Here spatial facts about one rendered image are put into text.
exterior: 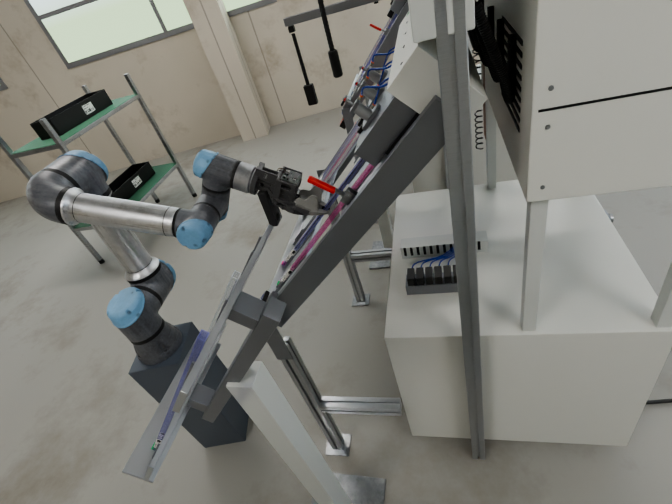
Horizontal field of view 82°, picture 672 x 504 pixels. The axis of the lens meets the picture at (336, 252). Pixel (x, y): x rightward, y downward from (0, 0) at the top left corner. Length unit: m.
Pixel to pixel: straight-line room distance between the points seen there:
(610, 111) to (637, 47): 0.09
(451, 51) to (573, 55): 0.17
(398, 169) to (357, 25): 3.92
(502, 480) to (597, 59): 1.24
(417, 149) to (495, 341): 0.56
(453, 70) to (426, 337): 0.65
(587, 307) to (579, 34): 0.66
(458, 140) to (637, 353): 0.72
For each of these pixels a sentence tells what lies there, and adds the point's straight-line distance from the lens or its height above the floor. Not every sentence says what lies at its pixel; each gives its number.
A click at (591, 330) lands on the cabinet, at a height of 0.62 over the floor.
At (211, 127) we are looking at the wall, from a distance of 4.98.
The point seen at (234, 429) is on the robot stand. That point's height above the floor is 0.10.
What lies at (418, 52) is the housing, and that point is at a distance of 0.66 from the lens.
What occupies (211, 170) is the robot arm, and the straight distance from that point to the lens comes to 1.04.
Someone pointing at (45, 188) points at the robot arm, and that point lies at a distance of 1.17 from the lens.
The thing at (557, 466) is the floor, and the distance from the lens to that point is 1.57.
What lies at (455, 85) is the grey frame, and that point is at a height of 1.24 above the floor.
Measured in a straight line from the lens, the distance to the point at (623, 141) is 0.76.
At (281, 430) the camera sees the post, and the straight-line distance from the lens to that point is 0.93.
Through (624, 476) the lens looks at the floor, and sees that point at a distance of 1.61.
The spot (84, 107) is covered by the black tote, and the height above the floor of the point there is 1.02.
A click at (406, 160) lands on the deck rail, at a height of 1.12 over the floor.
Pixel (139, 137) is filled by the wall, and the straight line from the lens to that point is 5.31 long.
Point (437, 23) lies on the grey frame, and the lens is 0.60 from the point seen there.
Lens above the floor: 1.44
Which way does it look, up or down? 37 degrees down
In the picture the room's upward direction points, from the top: 19 degrees counter-clockwise
